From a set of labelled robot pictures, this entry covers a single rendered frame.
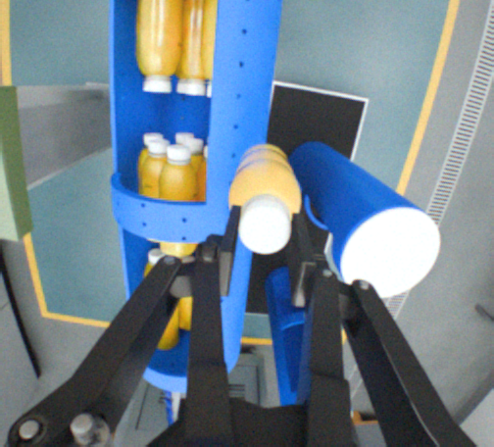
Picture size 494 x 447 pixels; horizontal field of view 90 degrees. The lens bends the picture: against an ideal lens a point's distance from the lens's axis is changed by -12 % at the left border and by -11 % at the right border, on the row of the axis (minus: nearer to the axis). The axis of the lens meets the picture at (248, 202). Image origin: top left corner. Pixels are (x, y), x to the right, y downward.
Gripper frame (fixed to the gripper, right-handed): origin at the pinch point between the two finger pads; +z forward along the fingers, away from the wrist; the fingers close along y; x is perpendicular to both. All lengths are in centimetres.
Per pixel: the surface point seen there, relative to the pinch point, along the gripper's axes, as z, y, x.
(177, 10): 32.2, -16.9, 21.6
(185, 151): 28.3, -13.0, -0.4
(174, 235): 21.4, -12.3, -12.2
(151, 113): 43, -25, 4
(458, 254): 163, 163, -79
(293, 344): 99, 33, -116
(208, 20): 30.6, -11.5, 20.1
